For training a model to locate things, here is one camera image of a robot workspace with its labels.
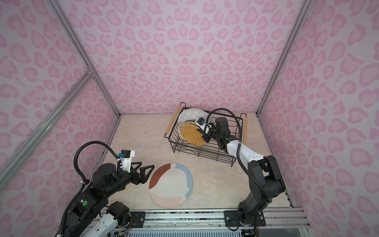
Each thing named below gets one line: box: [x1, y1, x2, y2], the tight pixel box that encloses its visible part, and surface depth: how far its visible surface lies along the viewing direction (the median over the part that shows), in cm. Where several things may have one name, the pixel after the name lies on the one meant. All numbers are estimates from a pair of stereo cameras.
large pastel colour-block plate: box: [148, 162, 194, 208], surface depth 86 cm
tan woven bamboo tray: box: [181, 124, 207, 147], surface depth 95 cm
